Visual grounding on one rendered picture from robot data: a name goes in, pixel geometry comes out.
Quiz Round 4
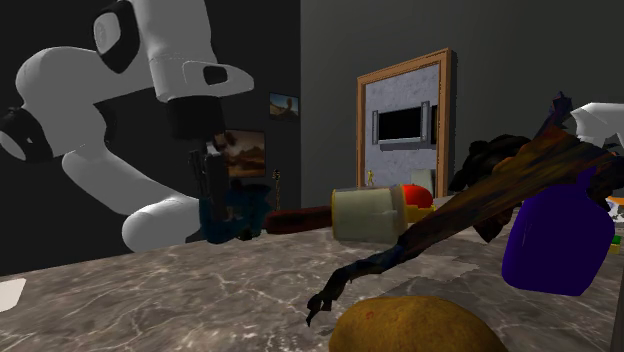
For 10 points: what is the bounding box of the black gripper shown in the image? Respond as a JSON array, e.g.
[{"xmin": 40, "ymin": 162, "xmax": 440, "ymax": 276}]
[{"xmin": 164, "ymin": 94, "xmax": 231, "ymax": 223}]

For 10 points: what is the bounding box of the deep blue bottle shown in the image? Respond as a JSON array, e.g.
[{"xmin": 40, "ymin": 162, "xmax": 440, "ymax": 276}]
[{"xmin": 501, "ymin": 165, "xmax": 617, "ymax": 298}]

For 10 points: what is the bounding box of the dark red cylinder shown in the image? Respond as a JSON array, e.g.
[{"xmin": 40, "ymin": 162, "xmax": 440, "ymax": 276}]
[{"xmin": 263, "ymin": 205, "xmax": 336, "ymax": 236}]

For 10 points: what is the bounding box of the dark brown winged figure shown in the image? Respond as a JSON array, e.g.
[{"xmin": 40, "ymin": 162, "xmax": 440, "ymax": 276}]
[{"xmin": 305, "ymin": 91, "xmax": 624, "ymax": 328}]

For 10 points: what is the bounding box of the thin dark standing lamp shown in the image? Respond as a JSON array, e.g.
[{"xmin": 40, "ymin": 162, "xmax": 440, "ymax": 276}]
[{"xmin": 272, "ymin": 168, "xmax": 282, "ymax": 212}]

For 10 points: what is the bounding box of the dark blue lumpy object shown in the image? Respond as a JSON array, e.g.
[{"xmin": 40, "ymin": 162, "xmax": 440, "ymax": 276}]
[{"xmin": 198, "ymin": 182, "xmax": 273, "ymax": 245}]

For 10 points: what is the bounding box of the large landscape wall picture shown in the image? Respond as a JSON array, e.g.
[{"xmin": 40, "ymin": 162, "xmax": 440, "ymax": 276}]
[{"xmin": 221, "ymin": 128, "xmax": 267, "ymax": 179}]

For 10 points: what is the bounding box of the red and yellow toy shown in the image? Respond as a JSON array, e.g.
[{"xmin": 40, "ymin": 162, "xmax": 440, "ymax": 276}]
[{"xmin": 398, "ymin": 183, "xmax": 438, "ymax": 224}]

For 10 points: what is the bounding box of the brown potato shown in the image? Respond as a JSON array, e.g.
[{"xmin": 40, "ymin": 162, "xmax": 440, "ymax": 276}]
[{"xmin": 328, "ymin": 295, "xmax": 509, "ymax": 352}]

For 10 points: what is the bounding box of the white angular object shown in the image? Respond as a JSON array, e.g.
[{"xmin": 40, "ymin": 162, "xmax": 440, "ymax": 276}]
[{"xmin": 569, "ymin": 101, "xmax": 624, "ymax": 148}]

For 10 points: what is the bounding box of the wooden framed doorway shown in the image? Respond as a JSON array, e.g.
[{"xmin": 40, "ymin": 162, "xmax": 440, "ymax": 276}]
[{"xmin": 356, "ymin": 47, "xmax": 453, "ymax": 199}]

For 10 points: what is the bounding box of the small wall picture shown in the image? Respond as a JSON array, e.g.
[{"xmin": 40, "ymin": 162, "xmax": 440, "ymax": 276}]
[{"xmin": 268, "ymin": 91, "xmax": 301, "ymax": 122}]

